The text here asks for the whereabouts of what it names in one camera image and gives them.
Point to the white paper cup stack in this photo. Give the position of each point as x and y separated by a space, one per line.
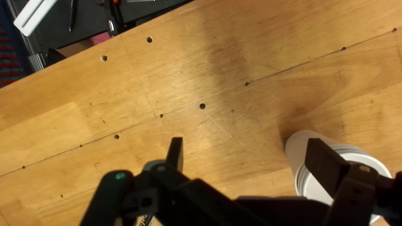
363 193

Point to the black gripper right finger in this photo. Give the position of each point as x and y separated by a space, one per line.
325 165

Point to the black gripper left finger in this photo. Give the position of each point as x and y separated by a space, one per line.
175 155

